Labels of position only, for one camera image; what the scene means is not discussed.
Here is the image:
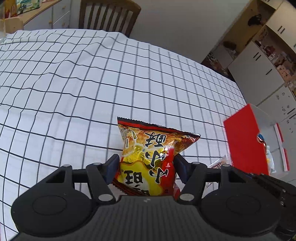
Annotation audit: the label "red cardboard box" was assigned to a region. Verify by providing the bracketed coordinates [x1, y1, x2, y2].
[223, 103, 290, 176]

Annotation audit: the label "white upper wall cabinets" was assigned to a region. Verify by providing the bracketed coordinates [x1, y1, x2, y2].
[266, 0, 296, 45]

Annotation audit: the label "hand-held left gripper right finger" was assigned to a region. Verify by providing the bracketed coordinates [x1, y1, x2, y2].
[174, 154, 262, 205]

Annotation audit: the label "red white snack packet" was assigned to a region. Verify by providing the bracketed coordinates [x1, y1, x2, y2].
[206, 153, 232, 188]

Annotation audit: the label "green tissue pack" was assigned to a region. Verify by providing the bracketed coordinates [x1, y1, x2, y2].
[16, 0, 42, 10]

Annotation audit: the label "row of shoes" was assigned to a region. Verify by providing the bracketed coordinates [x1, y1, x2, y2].
[201, 52, 232, 77]

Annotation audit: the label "black checked white tablecloth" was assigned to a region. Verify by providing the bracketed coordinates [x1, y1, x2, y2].
[0, 28, 290, 241]

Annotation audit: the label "black hanging bag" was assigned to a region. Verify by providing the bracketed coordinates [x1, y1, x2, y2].
[247, 14, 263, 26]

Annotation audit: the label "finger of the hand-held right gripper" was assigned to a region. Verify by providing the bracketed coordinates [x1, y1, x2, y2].
[242, 173, 296, 204]

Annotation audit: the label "group of countertop bottles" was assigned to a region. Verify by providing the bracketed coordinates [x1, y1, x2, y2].
[254, 30, 296, 88]

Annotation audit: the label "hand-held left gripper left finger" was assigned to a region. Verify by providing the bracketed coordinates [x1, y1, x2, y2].
[26, 153, 121, 205]

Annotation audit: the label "white stickered cabinet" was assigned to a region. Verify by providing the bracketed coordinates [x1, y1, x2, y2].
[257, 83, 296, 144]

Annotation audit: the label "white lower cabinet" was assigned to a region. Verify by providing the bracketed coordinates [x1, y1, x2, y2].
[228, 42, 285, 105]

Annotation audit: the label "wooden chair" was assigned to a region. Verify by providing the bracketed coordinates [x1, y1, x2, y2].
[79, 0, 141, 37]

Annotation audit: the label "white wood-topped side cabinet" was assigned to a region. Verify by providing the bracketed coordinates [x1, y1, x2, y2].
[22, 0, 71, 30]

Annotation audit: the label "yellow red snack packet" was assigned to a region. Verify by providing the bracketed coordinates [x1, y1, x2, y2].
[112, 116, 201, 202]

